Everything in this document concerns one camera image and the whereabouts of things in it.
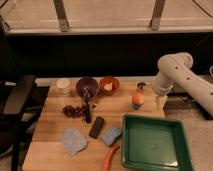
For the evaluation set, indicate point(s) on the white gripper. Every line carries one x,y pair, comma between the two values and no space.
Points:
160,102

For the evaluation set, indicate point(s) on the blue sponge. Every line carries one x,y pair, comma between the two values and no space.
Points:
111,135

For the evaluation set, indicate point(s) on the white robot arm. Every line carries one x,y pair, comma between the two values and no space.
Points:
176,68

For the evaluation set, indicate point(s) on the peach fruit toy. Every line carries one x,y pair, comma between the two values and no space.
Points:
137,100

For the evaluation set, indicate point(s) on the green plastic tray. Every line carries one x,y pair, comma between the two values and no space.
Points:
154,144

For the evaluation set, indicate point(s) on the orange bowl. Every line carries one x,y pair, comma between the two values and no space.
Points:
108,85

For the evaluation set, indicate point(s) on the black rectangular block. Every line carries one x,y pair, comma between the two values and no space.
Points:
96,127

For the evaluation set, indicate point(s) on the dark spoon utensil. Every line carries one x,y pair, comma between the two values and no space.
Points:
86,96

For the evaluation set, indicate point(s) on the purple bowl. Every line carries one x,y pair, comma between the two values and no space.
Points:
87,83

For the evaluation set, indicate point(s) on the orange carrot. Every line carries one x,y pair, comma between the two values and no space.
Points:
108,158

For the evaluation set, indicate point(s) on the bunch of dark grapes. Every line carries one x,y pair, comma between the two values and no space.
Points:
73,112

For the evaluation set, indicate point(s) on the light blue cloth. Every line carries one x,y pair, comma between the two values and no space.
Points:
73,141

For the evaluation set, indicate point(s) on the white cup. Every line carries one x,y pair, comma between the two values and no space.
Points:
63,86

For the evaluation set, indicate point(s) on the black chair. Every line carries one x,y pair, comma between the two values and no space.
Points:
10,117

